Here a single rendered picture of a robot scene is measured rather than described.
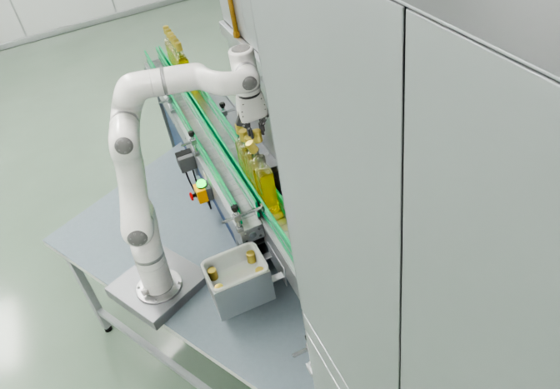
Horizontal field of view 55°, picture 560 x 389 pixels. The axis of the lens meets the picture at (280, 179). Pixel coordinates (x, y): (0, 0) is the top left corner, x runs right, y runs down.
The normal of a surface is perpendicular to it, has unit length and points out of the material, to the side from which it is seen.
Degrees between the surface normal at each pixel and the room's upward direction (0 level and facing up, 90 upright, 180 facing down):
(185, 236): 0
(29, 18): 90
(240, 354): 0
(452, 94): 90
